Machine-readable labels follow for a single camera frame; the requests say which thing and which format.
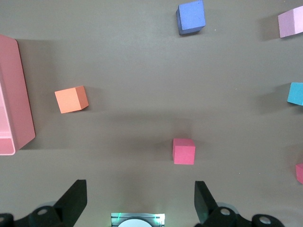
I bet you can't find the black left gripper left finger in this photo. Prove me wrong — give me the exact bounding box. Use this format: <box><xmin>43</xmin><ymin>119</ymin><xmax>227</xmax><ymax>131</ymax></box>
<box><xmin>0</xmin><ymin>179</ymin><xmax>88</xmax><ymax>227</ymax></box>

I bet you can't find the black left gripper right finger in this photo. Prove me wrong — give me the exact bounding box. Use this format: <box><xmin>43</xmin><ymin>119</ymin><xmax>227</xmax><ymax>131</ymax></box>
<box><xmin>194</xmin><ymin>181</ymin><xmax>285</xmax><ymax>227</ymax></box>

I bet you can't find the light blue foam block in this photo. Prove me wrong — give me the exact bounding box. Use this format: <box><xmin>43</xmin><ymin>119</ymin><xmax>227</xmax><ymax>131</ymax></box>
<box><xmin>287</xmin><ymin>82</ymin><xmax>303</xmax><ymax>106</ymax></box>

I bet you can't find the red foam block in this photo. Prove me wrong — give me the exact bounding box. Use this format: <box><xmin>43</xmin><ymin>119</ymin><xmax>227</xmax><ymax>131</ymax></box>
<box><xmin>295</xmin><ymin>163</ymin><xmax>303</xmax><ymax>185</ymax></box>
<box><xmin>172</xmin><ymin>138</ymin><xmax>196</xmax><ymax>165</ymax></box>

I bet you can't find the orange foam block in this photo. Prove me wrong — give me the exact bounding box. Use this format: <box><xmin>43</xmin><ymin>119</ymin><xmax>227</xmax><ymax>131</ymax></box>
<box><xmin>54</xmin><ymin>85</ymin><xmax>89</xmax><ymax>114</ymax></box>

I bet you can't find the pink plastic bin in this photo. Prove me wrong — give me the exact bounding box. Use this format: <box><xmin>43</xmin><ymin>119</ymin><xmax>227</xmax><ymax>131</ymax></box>
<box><xmin>0</xmin><ymin>34</ymin><xmax>36</xmax><ymax>156</ymax></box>

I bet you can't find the brown table cover sheet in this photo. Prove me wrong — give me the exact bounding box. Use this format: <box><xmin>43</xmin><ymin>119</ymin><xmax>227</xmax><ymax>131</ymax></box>
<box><xmin>0</xmin><ymin>0</ymin><xmax>303</xmax><ymax>227</ymax></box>

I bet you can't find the purple foam block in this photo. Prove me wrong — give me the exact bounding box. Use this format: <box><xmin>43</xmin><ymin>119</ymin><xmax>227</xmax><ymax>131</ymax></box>
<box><xmin>176</xmin><ymin>0</ymin><xmax>206</xmax><ymax>36</ymax></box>

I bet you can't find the pink foam block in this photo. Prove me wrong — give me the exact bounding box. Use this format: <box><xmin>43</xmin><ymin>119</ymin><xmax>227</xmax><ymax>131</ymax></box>
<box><xmin>277</xmin><ymin>6</ymin><xmax>303</xmax><ymax>39</ymax></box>

